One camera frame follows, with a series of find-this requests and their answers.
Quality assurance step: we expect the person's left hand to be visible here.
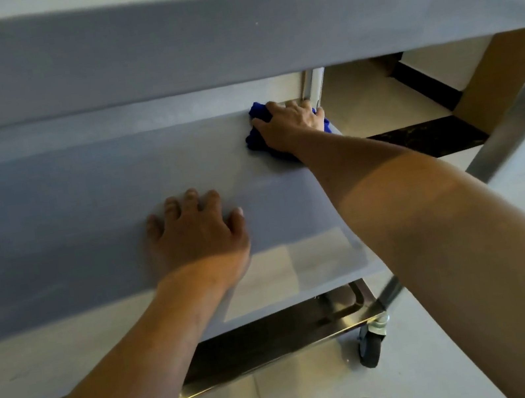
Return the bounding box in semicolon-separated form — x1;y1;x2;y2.
140;180;259;303

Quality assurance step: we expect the stainless steel service trolley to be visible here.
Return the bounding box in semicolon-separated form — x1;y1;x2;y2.
0;0;525;398

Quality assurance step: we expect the person's left forearm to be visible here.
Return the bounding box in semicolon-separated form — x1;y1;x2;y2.
0;254;258;398

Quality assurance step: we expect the person's right hand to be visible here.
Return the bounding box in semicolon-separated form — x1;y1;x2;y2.
246;92;332;161

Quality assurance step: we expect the black stone door threshold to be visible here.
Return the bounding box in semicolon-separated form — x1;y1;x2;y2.
365;108;492;169

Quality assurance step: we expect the person's right forearm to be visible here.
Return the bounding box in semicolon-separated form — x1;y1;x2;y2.
292;97;525;398

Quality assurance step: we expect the wooden door frame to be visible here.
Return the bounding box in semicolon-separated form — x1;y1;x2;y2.
441;27;525;140

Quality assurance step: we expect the blue cloth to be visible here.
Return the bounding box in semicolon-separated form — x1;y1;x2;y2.
239;90;337;165

